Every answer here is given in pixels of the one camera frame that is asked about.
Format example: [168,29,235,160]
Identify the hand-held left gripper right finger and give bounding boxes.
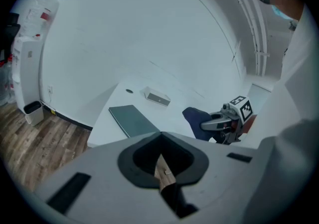
[160,132,260,224]

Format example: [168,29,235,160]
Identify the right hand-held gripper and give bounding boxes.
[200,95,255,145]

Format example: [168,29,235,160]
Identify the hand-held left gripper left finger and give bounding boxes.
[34,132,180,224]

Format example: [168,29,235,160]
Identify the dark blue cloth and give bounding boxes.
[182,107,213,142]

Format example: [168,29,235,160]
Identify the dark green notebook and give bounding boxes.
[108,104,161,139]

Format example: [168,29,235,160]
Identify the person's right forearm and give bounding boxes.
[242,115,258,134]

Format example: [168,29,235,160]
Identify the beige box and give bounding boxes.
[139,86,171,107]

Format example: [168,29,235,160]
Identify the person's white t-shirt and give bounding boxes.
[242,3,318,224]

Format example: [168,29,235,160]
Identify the white waste bin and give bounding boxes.
[23,101,44,127]

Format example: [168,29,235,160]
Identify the teal face mask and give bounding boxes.
[271,4,291,20]

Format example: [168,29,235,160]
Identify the white water dispenser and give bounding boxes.
[11,36,43,112]

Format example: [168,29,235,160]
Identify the clear water jug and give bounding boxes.
[0,63,16,106]

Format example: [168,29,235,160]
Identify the clear water bottle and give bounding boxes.
[21,0,60,41]

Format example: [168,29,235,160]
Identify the white wall pipes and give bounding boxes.
[219,0,271,77]

